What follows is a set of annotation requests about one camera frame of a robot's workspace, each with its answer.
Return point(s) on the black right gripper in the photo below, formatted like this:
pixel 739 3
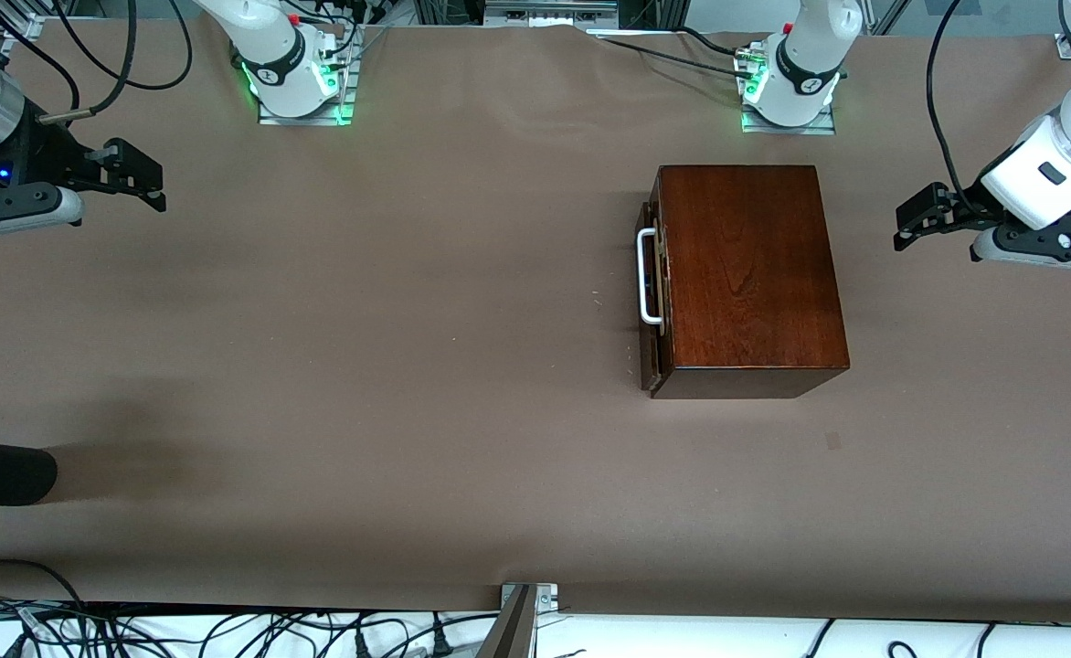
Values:
pixel 49 153

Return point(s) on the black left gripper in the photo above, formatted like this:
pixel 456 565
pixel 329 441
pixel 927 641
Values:
pixel 959 215

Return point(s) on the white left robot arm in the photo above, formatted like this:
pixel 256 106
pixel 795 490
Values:
pixel 805 55

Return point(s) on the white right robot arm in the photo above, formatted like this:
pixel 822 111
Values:
pixel 270 46

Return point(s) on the dark brown wooden cabinet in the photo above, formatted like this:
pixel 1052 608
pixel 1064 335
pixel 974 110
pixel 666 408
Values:
pixel 755 274

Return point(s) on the brown table cover sheet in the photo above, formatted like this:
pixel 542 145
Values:
pixel 362 366

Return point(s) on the black cylinder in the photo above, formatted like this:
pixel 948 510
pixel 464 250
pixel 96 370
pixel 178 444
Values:
pixel 1 471

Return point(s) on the grey metal box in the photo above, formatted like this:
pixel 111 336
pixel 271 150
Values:
pixel 549 11

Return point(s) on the grey metal beam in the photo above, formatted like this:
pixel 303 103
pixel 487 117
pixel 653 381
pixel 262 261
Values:
pixel 510 631

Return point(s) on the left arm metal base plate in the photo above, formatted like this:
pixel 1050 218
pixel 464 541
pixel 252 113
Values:
pixel 819 123

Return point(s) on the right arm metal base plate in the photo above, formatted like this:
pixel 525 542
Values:
pixel 339 100

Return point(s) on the aluminium corner bracket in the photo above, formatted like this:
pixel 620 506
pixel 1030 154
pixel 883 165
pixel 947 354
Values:
pixel 1065 46

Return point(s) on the silver metal bracket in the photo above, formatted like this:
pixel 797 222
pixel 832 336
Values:
pixel 543 596

